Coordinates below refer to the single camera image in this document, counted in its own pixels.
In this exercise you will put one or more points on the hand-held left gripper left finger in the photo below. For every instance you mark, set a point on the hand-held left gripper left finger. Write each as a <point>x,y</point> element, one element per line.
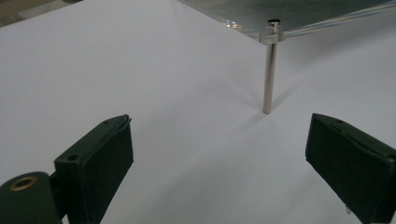
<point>99,165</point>

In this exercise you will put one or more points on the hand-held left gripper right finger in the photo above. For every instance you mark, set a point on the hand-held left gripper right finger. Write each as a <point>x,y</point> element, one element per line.
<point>348,155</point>

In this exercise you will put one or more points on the clear acrylic shelf with metal legs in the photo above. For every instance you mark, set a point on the clear acrylic shelf with metal legs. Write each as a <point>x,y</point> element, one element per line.
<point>269,77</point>

